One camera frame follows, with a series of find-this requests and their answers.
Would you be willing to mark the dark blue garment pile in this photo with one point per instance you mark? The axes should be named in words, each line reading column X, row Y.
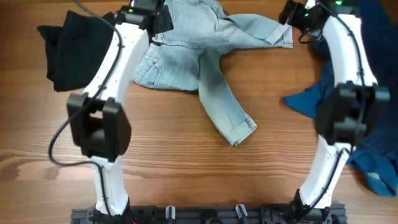
column 376, row 157

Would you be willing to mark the black folded garment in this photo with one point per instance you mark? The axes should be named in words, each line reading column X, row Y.
column 75, row 51

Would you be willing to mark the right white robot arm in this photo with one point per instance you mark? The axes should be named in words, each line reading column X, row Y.
column 349, row 113

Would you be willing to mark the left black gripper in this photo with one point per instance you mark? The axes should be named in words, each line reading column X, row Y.
column 166, row 19

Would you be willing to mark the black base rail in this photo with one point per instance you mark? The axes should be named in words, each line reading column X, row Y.
column 276, row 213

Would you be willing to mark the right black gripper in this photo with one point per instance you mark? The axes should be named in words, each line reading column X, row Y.
column 297, row 9

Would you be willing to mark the light blue denim shorts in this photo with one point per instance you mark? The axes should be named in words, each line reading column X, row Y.
column 187, row 58

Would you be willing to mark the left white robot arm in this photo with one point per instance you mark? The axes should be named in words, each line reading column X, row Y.
column 99, row 124

